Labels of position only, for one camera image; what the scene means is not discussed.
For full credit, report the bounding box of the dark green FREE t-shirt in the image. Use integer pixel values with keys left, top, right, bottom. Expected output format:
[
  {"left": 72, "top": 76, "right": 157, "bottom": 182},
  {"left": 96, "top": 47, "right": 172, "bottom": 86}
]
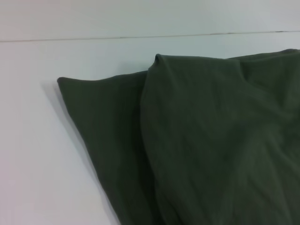
[{"left": 57, "top": 48, "right": 300, "bottom": 225}]

